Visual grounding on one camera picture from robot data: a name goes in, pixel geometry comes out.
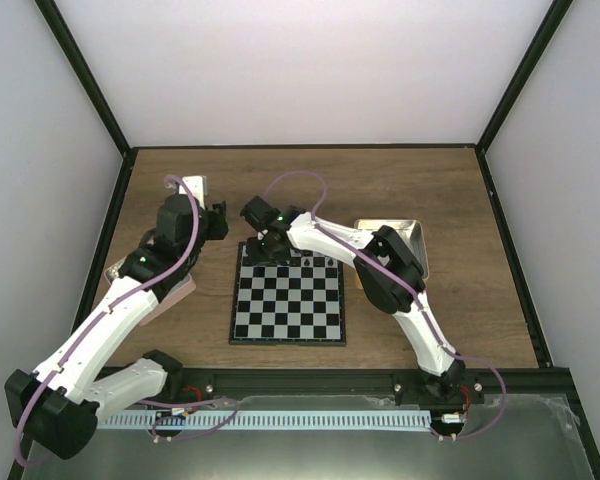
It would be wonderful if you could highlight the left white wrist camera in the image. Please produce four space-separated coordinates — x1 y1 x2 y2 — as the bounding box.
182 175 208 210

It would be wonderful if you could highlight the black cage frame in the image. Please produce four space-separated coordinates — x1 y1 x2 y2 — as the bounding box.
36 1 600 479

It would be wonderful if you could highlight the pink tin of white pieces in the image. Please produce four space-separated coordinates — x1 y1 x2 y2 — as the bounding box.
104 259 197 327

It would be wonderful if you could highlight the black and white chessboard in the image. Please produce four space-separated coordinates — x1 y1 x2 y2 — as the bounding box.
228 242 346 346

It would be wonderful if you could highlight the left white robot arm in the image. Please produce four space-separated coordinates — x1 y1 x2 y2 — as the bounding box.
5 193 228 459

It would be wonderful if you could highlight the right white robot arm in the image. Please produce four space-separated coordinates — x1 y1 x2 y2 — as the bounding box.
240 196 466 403

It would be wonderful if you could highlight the yellow tin of black pieces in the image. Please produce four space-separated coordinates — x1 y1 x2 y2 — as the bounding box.
354 219 429 292

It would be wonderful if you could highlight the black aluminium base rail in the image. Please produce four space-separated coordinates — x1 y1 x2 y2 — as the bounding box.
166 367 432 401

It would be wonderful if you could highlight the light blue slotted cable duct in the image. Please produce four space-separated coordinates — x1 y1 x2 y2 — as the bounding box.
98 410 432 433

